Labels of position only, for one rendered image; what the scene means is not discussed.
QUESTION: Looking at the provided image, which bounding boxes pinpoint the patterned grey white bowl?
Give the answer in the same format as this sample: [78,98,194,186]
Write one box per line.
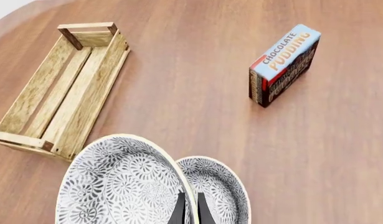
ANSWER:
[175,156,250,224]
[55,133,199,224]

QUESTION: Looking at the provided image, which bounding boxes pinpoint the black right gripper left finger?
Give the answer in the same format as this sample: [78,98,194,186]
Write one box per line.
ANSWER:
[167,190,186,224]

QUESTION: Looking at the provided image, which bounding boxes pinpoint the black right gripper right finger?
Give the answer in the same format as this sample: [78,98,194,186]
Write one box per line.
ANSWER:
[197,192,216,224]

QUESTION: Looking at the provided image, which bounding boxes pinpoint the chocolate pudding box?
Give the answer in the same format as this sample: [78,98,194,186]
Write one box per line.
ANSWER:
[248,24,322,108]

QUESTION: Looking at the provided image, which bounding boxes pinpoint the wooden slat tray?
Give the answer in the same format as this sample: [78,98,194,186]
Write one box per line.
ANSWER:
[0,22,131,163]

